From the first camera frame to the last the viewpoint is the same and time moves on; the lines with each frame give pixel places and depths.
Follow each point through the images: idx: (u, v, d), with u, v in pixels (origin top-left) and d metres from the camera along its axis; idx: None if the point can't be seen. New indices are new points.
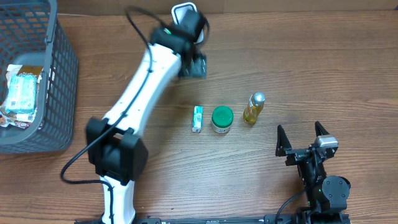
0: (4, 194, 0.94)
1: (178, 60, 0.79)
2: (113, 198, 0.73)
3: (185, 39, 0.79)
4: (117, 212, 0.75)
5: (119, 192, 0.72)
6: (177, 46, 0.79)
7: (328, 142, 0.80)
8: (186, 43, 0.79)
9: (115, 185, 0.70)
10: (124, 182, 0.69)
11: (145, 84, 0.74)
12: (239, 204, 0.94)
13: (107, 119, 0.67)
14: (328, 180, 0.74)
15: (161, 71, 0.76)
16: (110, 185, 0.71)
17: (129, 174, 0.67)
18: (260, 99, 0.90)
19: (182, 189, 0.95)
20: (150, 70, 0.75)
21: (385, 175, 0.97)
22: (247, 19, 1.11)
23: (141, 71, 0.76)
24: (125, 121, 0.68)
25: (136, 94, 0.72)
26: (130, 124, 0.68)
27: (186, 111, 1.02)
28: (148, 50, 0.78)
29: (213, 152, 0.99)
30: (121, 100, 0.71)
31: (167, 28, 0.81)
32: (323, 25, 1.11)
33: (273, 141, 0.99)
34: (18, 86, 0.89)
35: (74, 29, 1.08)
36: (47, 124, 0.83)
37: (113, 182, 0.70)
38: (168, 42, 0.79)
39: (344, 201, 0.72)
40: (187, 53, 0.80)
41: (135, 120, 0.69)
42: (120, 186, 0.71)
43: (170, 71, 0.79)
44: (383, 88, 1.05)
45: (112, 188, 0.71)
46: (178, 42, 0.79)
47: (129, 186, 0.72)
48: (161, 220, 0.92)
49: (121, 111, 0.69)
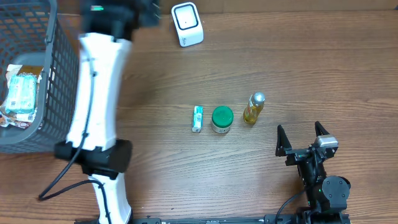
0: (4, 194, 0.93)
1: (122, 44, 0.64)
2: (106, 195, 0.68)
3: (124, 10, 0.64)
4: (112, 208, 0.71)
5: (112, 188, 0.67)
6: (117, 29, 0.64)
7: (328, 142, 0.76)
8: (126, 14, 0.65)
9: (106, 182, 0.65)
10: (113, 177, 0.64)
11: (95, 89, 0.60)
12: (239, 204, 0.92)
13: (71, 142, 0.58)
14: (328, 180, 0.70)
15: (107, 68, 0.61)
16: (99, 182, 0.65)
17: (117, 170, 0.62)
18: (259, 99, 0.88)
19: (182, 189, 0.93)
20: (94, 73, 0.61)
21: (387, 175, 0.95)
22: (247, 20, 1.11)
23: (84, 74, 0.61)
24: (89, 140, 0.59)
25: (89, 104, 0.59)
26: (96, 142, 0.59)
27: (186, 111, 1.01)
28: (84, 47, 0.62)
29: (213, 152, 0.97)
30: (75, 117, 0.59)
31: (97, 4, 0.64)
32: (323, 25, 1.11)
33: (273, 141, 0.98)
34: (18, 86, 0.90)
35: (74, 30, 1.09)
36: (47, 124, 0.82)
37: (102, 179, 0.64)
38: (107, 23, 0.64)
39: (344, 201, 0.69)
40: (130, 24, 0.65)
41: (99, 135, 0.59)
42: (111, 183, 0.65)
43: (117, 61, 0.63)
44: (383, 88, 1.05)
45: (102, 185, 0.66)
46: (118, 23, 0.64)
47: (118, 179, 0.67)
48: (161, 220, 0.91)
49: (80, 129, 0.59)
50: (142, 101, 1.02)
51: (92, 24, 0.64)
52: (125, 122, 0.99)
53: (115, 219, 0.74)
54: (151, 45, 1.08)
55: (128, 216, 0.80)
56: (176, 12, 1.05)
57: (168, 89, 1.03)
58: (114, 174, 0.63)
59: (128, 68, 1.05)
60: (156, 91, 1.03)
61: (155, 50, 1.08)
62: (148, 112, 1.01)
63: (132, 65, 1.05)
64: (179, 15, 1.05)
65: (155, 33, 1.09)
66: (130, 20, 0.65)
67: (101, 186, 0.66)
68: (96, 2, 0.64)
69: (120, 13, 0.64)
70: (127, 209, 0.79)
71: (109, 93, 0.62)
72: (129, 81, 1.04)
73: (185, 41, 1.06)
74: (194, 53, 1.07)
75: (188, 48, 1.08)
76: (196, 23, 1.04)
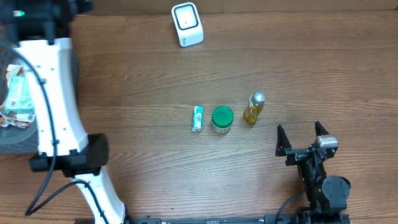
0: (4, 194, 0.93)
1: (63, 43, 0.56)
2: (94, 192, 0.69)
3: (46, 4, 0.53)
4: (104, 205, 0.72)
5: (98, 184, 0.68)
6: (48, 31, 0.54)
7: (328, 142, 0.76)
8: (52, 8, 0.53)
9: (91, 180, 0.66)
10: (96, 172, 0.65)
11: (48, 98, 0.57)
12: (239, 204, 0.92)
13: (46, 154, 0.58)
14: (328, 180, 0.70)
15: (54, 73, 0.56)
16: (84, 182, 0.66)
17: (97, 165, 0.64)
18: (260, 99, 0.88)
19: (182, 189, 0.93)
20: (42, 82, 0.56)
21: (386, 175, 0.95)
22: (246, 20, 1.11)
23: (32, 85, 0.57)
24: (63, 147, 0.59)
25: (48, 114, 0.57)
26: (68, 147, 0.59)
27: (186, 111, 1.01)
28: (22, 58, 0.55)
29: (213, 152, 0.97)
30: (40, 128, 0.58)
31: (16, 9, 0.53)
32: (323, 25, 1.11)
33: (273, 141, 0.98)
34: (18, 86, 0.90)
35: (74, 30, 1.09)
36: None
37: (86, 178, 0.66)
38: (34, 27, 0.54)
39: (344, 201, 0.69)
40: (60, 20, 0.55)
41: (69, 140, 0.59)
42: (96, 179, 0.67)
43: (63, 60, 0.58)
44: (383, 88, 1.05)
45: (88, 184, 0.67)
46: (45, 25, 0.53)
47: (102, 174, 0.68)
48: (161, 220, 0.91)
49: (50, 139, 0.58)
50: (142, 101, 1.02)
51: (20, 31, 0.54)
52: (125, 122, 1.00)
53: (111, 217, 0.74)
54: (151, 45, 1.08)
55: (124, 211, 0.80)
56: (176, 11, 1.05)
57: (168, 89, 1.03)
58: (96, 168, 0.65)
59: (128, 68, 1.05)
60: (156, 91, 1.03)
61: (155, 50, 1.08)
62: (148, 112, 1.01)
63: (132, 65, 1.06)
64: (179, 15, 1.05)
65: (155, 33, 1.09)
66: (60, 15, 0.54)
67: (87, 185, 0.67)
68: (14, 6, 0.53)
69: (43, 14, 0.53)
70: (120, 205, 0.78)
71: (65, 96, 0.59)
72: (129, 81, 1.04)
73: (185, 41, 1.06)
74: (194, 53, 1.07)
75: (188, 48, 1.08)
76: (196, 23, 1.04)
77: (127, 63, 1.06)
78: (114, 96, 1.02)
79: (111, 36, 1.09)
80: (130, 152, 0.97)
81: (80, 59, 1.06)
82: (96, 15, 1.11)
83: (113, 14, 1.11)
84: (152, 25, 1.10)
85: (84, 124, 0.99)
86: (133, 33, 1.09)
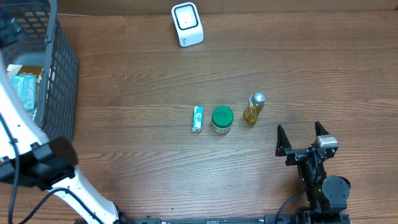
0: (4, 194, 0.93)
1: None
2: (77, 196, 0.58)
3: None
4: (95, 207, 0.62)
5: (79, 186, 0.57)
6: None
7: (328, 142, 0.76)
8: None
9: (70, 184, 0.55)
10: (72, 174, 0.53)
11: None
12: (239, 204, 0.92)
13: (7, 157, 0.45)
14: (328, 180, 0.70)
15: None
16: (64, 188, 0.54)
17: (71, 166, 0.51)
18: (260, 99, 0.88)
19: (182, 189, 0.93)
20: None
21: (386, 175, 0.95)
22: (247, 20, 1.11)
23: None
24: (23, 144, 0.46)
25: None
26: (30, 141, 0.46)
27: (186, 111, 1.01)
28: None
29: (213, 152, 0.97)
30: None
31: None
32: (323, 25, 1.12)
33: (273, 141, 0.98)
34: (18, 86, 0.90)
35: (74, 29, 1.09)
36: (47, 125, 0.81)
37: (64, 183, 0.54)
38: None
39: (344, 201, 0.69)
40: None
41: (28, 132, 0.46)
42: (75, 180, 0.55)
43: None
44: (383, 88, 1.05)
45: (69, 190, 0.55)
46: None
47: (79, 173, 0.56)
48: (161, 220, 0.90)
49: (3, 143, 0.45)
50: (142, 101, 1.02)
51: None
52: (125, 122, 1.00)
53: (104, 216, 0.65)
54: (151, 45, 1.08)
55: (115, 208, 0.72)
56: (176, 11, 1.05)
57: (168, 89, 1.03)
58: (71, 170, 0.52)
59: (128, 68, 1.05)
60: (156, 91, 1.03)
61: (155, 50, 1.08)
62: (148, 112, 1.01)
63: (132, 65, 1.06)
64: (180, 15, 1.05)
65: (155, 33, 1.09)
66: None
67: (68, 191, 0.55)
68: None
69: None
70: (109, 203, 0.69)
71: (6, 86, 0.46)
72: (129, 81, 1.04)
73: (185, 41, 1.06)
74: (194, 53, 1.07)
75: (188, 48, 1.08)
76: (196, 23, 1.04)
77: (127, 63, 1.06)
78: (115, 96, 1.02)
79: (111, 36, 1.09)
80: (130, 152, 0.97)
81: (80, 59, 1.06)
82: (96, 15, 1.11)
83: (113, 14, 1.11)
84: (152, 25, 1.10)
85: (85, 124, 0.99)
86: (133, 33, 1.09)
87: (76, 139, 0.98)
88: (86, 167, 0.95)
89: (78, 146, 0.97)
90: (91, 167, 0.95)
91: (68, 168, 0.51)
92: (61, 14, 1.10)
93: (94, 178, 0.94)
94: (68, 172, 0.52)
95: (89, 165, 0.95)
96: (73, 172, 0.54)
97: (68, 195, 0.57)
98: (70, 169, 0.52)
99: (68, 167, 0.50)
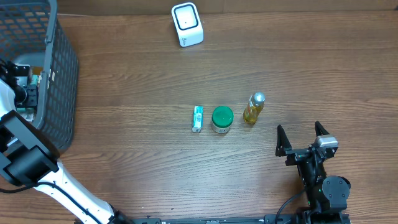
0: (4, 194, 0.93)
1: None
2: (66, 192, 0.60)
3: None
4: (87, 203, 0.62)
5: (65, 180, 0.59)
6: None
7: (328, 142, 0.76)
8: None
9: (56, 178, 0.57)
10: (55, 167, 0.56)
11: None
12: (239, 204, 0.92)
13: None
14: (328, 180, 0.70)
15: None
16: (50, 183, 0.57)
17: (47, 153, 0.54)
18: (260, 99, 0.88)
19: (182, 189, 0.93)
20: None
21: (386, 175, 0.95)
22: (247, 20, 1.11)
23: None
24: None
25: None
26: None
27: (186, 111, 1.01)
28: None
29: (213, 152, 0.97)
30: None
31: None
32: (323, 25, 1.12)
33: (273, 142, 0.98)
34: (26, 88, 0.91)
35: (74, 30, 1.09)
36: (47, 124, 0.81)
37: (50, 178, 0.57)
38: None
39: (344, 201, 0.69)
40: None
41: None
42: (60, 175, 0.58)
43: None
44: (382, 88, 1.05)
45: (56, 185, 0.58)
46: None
47: (63, 167, 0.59)
48: (161, 220, 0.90)
49: None
50: (142, 101, 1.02)
51: None
52: (125, 122, 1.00)
53: (99, 212, 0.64)
54: (150, 45, 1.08)
55: (111, 208, 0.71)
56: (176, 11, 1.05)
57: (168, 89, 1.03)
58: (52, 163, 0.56)
59: (128, 68, 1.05)
60: (156, 91, 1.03)
61: (155, 50, 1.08)
62: (148, 112, 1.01)
63: (132, 65, 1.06)
64: (180, 15, 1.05)
65: (154, 33, 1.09)
66: None
67: (55, 186, 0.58)
68: None
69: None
70: (104, 202, 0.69)
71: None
72: (129, 81, 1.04)
73: (185, 41, 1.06)
74: (194, 53, 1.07)
75: (188, 48, 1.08)
76: (196, 23, 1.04)
77: (127, 63, 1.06)
78: (115, 96, 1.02)
79: (111, 36, 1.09)
80: (130, 152, 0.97)
81: (80, 59, 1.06)
82: (95, 15, 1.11)
83: (113, 15, 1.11)
84: (152, 25, 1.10)
85: (85, 124, 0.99)
86: (133, 33, 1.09)
87: (76, 139, 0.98)
88: (86, 167, 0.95)
89: (78, 147, 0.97)
90: (91, 167, 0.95)
91: (46, 157, 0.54)
92: (61, 14, 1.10)
93: (94, 178, 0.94)
94: (50, 164, 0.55)
95: (89, 165, 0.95)
96: (56, 165, 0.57)
97: (55, 193, 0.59)
98: (50, 160, 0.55)
99: (43, 153, 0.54)
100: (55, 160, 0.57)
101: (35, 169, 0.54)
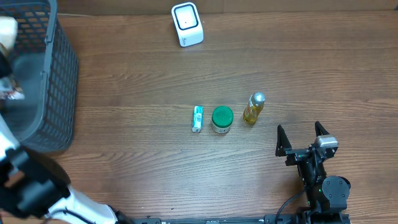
0: None
1: None
2: (79, 214, 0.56)
3: None
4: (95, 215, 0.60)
5: (75, 202, 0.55)
6: None
7: (328, 142, 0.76)
8: None
9: (67, 203, 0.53)
10: (64, 193, 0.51)
11: None
12: (239, 204, 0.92)
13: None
14: (328, 180, 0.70)
15: None
16: (62, 209, 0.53)
17: (58, 183, 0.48)
18: (259, 99, 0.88)
19: (182, 189, 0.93)
20: None
21: (386, 175, 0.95)
22: (247, 20, 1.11)
23: None
24: None
25: None
26: None
27: (186, 111, 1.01)
28: None
29: (213, 152, 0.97)
30: None
31: None
32: (323, 25, 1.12)
33: (273, 142, 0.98)
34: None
35: (74, 30, 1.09)
36: (47, 124, 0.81)
37: (61, 204, 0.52)
38: None
39: (344, 201, 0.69)
40: None
41: None
42: (71, 200, 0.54)
43: None
44: (382, 88, 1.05)
45: (67, 210, 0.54)
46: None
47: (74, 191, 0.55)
48: (161, 220, 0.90)
49: None
50: (142, 101, 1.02)
51: None
52: (125, 122, 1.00)
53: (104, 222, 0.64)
54: (151, 45, 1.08)
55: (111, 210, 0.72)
56: (176, 11, 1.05)
57: (168, 89, 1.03)
58: (61, 190, 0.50)
59: (128, 68, 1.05)
60: (156, 91, 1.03)
61: (155, 50, 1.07)
62: (148, 112, 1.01)
63: (132, 65, 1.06)
64: (180, 15, 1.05)
65: (154, 33, 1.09)
66: None
67: (66, 211, 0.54)
68: None
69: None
70: (103, 206, 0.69)
71: None
72: (129, 81, 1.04)
73: (185, 41, 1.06)
74: (194, 53, 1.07)
75: (188, 48, 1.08)
76: (196, 23, 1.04)
77: (127, 63, 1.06)
78: (115, 96, 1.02)
79: (110, 36, 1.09)
80: (130, 152, 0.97)
81: (80, 59, 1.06)
82: (95, 15, 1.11)
83: (113, 14, 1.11)
84: (152, 25, 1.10)
85: (84, 124, 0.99)
86: (133, 33, 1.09)
87: (76, 139, 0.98)
88: (86, 167, 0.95)
89: (78, 146, 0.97)
90: (91, 167, 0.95)
91: (56, 186, 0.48)
92: (61, 14, 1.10)
93: (94, 178, 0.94)
94: (60, 193, 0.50)
95: (89, 165, 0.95)
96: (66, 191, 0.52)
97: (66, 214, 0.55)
98: (60, 189, 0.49)
99: (54, 184, 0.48)
100: (63, 185, 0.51)
101: (45, 201, 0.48)
